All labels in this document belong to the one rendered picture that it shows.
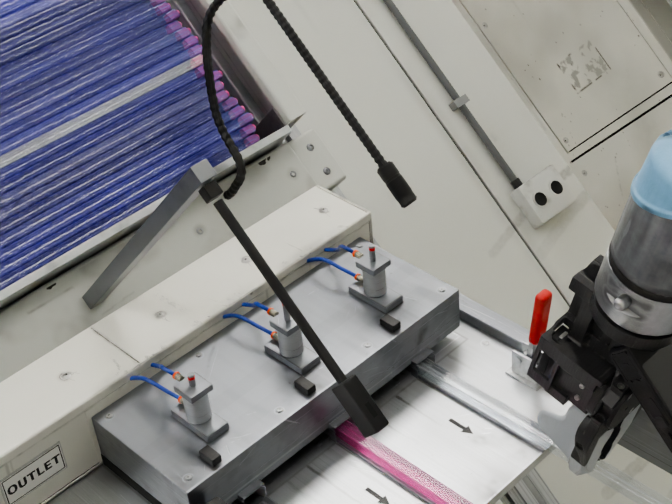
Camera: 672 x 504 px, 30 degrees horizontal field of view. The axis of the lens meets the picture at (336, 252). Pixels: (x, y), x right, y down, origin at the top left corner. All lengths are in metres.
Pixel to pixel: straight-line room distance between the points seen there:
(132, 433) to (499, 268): 2.28
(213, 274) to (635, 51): 0.98
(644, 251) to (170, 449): 0.44
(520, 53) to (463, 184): 1.22
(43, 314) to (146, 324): 0.10
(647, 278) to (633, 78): 1.16
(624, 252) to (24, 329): 0.58
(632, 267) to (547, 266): 2.50
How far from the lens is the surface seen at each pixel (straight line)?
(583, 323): 0.98
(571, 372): 0.99
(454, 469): 1.11
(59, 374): 1.14
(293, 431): 1.10
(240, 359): 1.14
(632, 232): 0.88
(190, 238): 1.27
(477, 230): 3.30
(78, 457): 1.14
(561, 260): 3.42
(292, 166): 1.35
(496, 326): 1.23
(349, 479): 1.11
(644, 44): 1.99
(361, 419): 0.92
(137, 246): 1.06
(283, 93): 1.33
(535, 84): 2.16
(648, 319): 0.92
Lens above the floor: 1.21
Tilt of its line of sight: 2 degrees up
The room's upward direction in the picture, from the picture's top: 35 degrees counter-clockwise
